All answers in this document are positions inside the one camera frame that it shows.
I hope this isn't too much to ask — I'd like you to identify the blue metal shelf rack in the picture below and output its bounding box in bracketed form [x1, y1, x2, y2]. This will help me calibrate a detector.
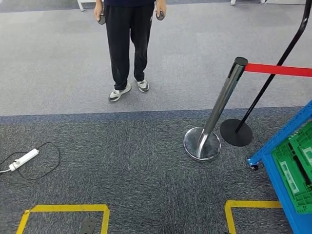
[247, 100, 312, 234]

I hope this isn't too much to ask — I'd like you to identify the chrome stanchion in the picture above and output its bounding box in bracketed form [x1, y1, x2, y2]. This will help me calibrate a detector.
[184, 57, 249, 162]

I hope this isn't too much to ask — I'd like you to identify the person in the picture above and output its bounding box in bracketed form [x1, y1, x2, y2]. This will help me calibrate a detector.
[94, 0, 167, 103]

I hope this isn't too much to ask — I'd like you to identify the black stanchion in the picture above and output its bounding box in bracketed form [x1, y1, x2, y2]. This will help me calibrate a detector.
[220, 0, 312, 148]

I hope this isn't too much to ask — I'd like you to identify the yellow floor tape square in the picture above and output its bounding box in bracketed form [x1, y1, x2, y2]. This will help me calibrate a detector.
[224, 200, 283, 234]

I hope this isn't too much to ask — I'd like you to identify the red barrier belt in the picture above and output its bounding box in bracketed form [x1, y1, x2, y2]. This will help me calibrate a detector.
[244, 63, 312, 78]

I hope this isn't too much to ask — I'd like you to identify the white power strip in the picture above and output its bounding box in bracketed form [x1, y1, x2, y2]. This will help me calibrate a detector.
[9, 148, 40, 172]

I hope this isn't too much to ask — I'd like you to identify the black floor cable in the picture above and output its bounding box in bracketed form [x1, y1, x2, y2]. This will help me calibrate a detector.
[0, 142, 61, 181]

